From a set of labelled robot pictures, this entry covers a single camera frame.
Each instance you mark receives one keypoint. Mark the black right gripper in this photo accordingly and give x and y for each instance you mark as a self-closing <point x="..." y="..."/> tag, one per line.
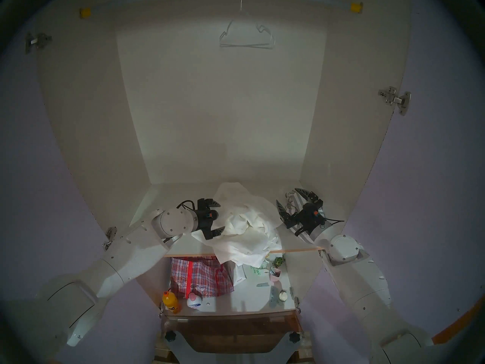
<point x="303" y="225"/>

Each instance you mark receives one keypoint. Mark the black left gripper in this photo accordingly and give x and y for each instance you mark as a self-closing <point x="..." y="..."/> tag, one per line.
<point x="201" y="223"/>

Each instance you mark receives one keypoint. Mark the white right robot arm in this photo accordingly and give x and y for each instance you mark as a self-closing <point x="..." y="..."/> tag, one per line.
<point x="363" y="280"/>

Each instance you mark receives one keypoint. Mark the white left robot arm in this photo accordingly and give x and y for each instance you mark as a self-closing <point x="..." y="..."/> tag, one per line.
<point x="129" y="257"/>

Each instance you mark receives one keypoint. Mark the small green potted plant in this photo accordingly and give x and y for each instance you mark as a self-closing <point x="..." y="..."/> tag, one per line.
<point x="278" y="261"/>

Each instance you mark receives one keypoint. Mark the red plaid woven bag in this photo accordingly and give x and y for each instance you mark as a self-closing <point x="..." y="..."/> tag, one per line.
<point x="197" y="276"/>

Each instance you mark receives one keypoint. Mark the green patterned pack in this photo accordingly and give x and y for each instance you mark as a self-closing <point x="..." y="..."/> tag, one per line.
<point x="261" y="267"/>

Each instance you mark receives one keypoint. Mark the pink cup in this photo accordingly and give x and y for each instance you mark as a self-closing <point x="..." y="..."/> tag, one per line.
<point x="275" y="276"/>

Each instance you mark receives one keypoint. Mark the white bottle pink cap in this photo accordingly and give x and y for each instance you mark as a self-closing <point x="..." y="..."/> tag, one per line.
<point x="195" y="302"/>

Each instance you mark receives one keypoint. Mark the small white round jar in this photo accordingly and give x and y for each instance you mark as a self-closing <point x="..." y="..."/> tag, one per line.
<point x="282" y="295"/>

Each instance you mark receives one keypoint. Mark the grey blue flat item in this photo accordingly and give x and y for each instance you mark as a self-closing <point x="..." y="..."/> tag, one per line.
<point x="273" y="295"/>

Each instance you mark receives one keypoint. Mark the orange bottle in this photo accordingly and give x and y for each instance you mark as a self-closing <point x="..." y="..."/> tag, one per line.
<point x="171" y="302"/>

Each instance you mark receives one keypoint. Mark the white wardrobe cabinet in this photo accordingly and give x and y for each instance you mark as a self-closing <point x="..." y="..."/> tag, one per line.
<point x="227" y="120"/>

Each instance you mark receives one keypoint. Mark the silver cabinet door hinge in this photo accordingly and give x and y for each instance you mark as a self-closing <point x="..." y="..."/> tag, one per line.
<point x="295" y="302"/>
<point x="38" y="41"/>
<point x="110" y="236"/>
<point x="161" y="312"/>
<point x="396" y="99"/>

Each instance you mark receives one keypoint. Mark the brown wooden panel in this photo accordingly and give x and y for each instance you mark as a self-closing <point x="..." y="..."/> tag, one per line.
<point x="235" y="331"/>

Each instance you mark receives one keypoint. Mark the black round knob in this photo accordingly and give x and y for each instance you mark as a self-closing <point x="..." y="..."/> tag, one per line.
<point x="171" y="336"/>
<point x="294" y="337"/>

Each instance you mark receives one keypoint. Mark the lavender right wardrobe door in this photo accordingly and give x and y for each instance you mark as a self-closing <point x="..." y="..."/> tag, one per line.
<point x="435" y="177"/>

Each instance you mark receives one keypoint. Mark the lavender wardrobe door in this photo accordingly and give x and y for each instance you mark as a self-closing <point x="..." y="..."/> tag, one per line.
<point x="435" y="177"/>
<point x="38" y="158"/>

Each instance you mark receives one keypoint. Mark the lavender left wardrobe door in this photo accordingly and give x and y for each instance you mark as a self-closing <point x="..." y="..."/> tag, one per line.
<point x="38" y="158"/>

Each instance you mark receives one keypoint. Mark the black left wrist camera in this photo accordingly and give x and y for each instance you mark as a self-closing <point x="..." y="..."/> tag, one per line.
<point x="210" y="215"/>

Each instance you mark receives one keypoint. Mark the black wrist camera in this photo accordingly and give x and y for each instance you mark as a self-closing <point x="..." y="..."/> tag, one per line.
<point x="210" y="215"/>
<point x="311" y="211"/>

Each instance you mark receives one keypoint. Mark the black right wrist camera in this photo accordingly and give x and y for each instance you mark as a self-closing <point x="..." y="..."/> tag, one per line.
<point x="311" y="211"/>

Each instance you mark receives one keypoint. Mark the grey robot base frame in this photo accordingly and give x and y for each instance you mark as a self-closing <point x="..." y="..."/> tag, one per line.
<point x="182" y="352"/>

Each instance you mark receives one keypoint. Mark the yellow rod bracket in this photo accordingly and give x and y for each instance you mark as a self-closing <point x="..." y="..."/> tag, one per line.
<point x="356" y="7"/>
<point x="85" y="13"/>

